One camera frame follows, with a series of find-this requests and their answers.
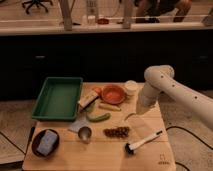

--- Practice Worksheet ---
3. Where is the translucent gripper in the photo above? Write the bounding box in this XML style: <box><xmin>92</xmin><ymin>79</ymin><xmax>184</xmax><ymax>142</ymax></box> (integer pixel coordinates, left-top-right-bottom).
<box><xmin>128</xmin><ymin>114</ymin><xmax>154</xmax><ymax>138</ymax></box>

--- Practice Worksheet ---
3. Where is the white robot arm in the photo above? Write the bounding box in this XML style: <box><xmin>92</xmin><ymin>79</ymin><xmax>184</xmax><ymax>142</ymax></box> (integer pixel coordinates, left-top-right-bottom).
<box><xmin>134</xmin><ymin>65</ymin><xmax>213</xmax><ymax>131</ymax></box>

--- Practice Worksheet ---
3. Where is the white cup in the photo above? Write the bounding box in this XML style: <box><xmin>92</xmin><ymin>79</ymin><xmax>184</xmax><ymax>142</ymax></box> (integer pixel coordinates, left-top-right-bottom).
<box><xmin>124</xmin><ymin>80</ymin><xmax>138</xmax><ymax>96</ymax></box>

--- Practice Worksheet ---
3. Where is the black and white brush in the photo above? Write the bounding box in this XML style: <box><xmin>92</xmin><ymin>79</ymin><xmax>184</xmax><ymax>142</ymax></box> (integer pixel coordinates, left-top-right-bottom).
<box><xmin>124</xmin><ymin>131</ymin><xmax>162</xmax><ymax>155</ymax></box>

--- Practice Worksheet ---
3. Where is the orange bowl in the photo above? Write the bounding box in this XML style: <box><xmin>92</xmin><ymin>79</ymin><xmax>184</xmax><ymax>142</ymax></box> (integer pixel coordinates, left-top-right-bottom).
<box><xmin>101</xmin><ymin>84</ymin><xmax>126</xmax><ymax>105</ymax></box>

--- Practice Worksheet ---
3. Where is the yellow corn toy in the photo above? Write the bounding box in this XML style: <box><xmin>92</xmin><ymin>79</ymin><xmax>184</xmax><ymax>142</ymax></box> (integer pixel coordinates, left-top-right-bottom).
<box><xmin>99</xmin><ymin>103</ymin><xmax>121</xmax><ymax>111</ymax></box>

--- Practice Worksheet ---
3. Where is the green cucumber toy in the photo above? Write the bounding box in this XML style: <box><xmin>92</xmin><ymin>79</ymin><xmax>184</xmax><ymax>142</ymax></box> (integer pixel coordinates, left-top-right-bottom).
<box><xmin>86</xmin><ymin>113</ymin><xmax>111</xmax><ymax>123</ymax></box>

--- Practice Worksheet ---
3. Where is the orange carrot toy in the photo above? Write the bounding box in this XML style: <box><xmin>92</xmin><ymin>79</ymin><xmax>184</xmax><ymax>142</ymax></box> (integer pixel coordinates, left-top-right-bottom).
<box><xmin>92</xmin><ymin>87</ymin><xmax>102</xmax><ymax>96</ymax></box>

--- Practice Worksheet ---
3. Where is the grey cloth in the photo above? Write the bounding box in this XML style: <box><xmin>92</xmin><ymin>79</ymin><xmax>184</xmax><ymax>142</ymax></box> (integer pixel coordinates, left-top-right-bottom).
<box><xmin>68</xmin><ymin>115</ymin><xmax>89</xmax><ymax>133</ymax></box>

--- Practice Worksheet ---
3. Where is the green plastic tray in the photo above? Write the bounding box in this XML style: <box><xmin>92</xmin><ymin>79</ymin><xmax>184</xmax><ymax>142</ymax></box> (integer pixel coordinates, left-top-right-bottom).
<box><xmin>32</xmin><ymin>77</ymin><xmax>83</xmax><ymax>121</ymax></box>

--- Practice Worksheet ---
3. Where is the blue sponge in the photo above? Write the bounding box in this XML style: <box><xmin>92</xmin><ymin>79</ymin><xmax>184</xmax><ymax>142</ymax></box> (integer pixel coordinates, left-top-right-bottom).
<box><xmin>37</xmin><ymin>130</ymin><xmax>58</xmax><ymax>156</ymax></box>

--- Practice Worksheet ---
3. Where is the red object on shelf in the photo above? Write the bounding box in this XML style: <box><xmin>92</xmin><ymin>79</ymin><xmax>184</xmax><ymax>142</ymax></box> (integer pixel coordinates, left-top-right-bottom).
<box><xmin>97</xmin><ymin>18</ymin><xmax>109</xmax><ymax>25</ymax></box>

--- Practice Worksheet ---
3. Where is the person in background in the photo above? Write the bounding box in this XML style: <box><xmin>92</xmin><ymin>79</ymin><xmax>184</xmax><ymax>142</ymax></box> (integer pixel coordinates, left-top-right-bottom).
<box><xmin>134</xmin><ymin>0</ymin><xmax>191</xmax><ymax>23</ymax></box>

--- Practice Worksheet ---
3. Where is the black office chair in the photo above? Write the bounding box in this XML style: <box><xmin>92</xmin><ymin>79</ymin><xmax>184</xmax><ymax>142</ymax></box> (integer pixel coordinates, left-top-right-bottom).
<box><xmin>22</xmin><ymin>0</ymin><xmax>53</xmax><ymax>14</ymax></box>

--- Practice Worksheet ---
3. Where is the black cable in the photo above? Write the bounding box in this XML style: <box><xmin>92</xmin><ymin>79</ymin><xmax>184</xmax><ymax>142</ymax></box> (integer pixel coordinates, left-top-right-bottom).
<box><xmin>165</xmin><ymin>125</ymin><xmax>213</xmax><ymax>151</ymax></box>

